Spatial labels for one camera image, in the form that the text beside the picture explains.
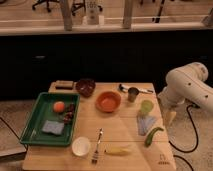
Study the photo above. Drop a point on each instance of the blue folded cloth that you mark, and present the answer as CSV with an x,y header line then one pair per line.
x,y
144,124

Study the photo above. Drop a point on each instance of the green chili pepper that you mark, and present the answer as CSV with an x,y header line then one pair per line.
x,y
149,138

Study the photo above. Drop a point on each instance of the black office chair base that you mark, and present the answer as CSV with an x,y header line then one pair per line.
x,y
47,2

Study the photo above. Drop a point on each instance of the dark brown bowl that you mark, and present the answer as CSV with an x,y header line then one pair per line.
x,y
85,87

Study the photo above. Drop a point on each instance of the blue sponge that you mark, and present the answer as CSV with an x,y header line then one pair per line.
x,y
53,127

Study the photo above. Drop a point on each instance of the light green cup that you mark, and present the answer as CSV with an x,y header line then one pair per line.
x,y
146,107

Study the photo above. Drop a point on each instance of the red-orange bowl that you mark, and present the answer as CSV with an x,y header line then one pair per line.
x,y
108,101

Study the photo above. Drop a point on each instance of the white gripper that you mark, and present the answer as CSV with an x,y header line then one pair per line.
x,y
169,100

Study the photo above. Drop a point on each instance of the metal cup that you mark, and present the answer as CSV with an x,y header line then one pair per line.
x,y
132,94

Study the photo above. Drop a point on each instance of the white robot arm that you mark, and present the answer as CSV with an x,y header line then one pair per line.
x,y
186,82

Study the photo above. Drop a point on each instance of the dark red grapes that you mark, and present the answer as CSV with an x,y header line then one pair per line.
x,y
69,113

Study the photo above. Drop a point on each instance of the green plastic tray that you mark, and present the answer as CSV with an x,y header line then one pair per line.
x,y
42,112

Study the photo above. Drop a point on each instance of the yellow banana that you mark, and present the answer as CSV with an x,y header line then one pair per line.
x,y
118,151

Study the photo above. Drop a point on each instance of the orange fruit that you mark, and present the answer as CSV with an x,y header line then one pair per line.
x,y
58,107

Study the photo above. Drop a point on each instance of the silver fork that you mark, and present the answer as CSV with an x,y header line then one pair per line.
x,y
96,152

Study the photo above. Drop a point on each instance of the brown wooden block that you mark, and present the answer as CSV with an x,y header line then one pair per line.
x,y
60,84

